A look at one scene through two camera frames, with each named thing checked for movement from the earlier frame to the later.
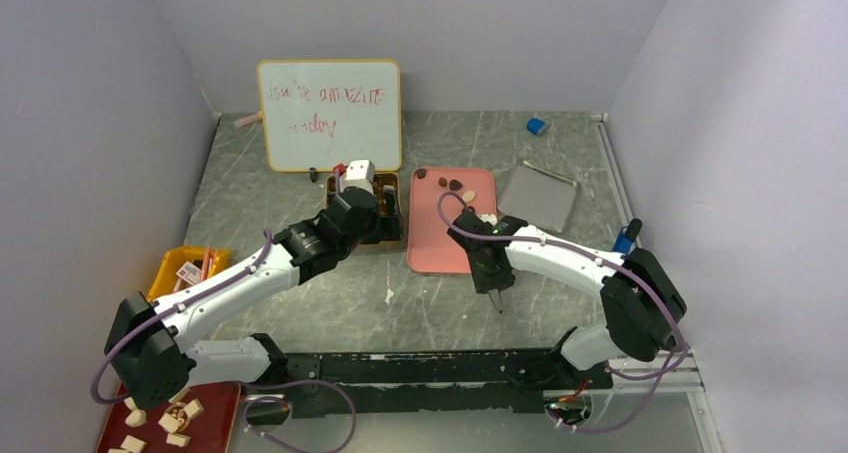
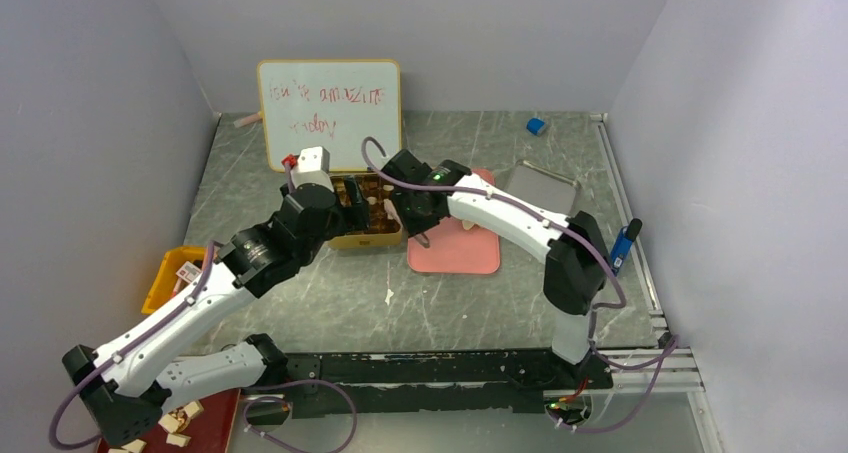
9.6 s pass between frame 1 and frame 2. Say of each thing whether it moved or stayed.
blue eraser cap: stayed
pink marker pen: stayed
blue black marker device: stayed
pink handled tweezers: moved
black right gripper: moved
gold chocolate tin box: stayed
